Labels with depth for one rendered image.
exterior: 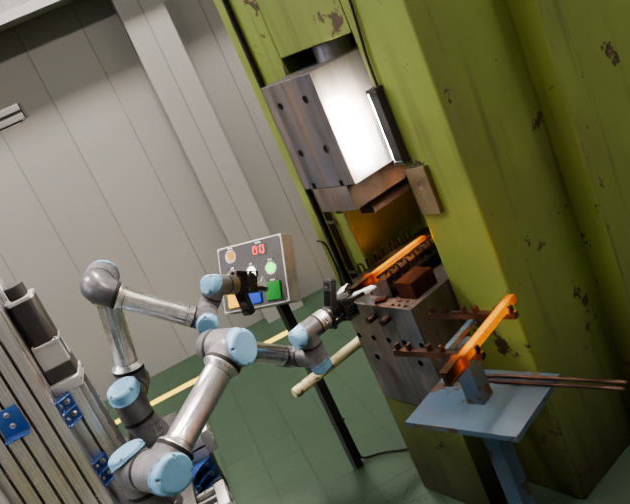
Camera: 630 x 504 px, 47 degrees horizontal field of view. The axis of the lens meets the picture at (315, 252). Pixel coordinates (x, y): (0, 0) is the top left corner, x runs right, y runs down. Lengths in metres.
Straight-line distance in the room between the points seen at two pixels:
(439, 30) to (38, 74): 3.52
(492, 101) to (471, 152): 0.19
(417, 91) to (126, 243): 3.46
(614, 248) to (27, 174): 3.89
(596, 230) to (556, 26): 0.71
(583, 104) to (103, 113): 3.53
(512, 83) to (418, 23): 0.44
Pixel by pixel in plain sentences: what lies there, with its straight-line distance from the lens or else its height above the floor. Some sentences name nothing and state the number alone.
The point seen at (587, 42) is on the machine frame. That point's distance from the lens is 2.67.
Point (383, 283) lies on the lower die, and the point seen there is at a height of 0.97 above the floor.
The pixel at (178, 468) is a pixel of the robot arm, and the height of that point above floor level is 0.99.
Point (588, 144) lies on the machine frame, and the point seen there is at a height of 1.18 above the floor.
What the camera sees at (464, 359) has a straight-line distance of 2.01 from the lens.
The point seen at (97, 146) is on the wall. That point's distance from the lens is 5.28.
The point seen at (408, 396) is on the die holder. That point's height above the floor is 0.51.
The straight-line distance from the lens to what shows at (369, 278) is 2.63.
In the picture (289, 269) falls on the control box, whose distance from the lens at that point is 2.91.
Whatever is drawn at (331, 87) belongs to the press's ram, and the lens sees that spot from 2.42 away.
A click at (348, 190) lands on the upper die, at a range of 2.48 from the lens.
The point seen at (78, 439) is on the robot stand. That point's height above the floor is 1.07.
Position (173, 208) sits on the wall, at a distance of 5.34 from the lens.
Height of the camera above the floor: 1.93
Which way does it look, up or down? 17 degrees down
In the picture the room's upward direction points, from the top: 24 degrees counter-clockwise
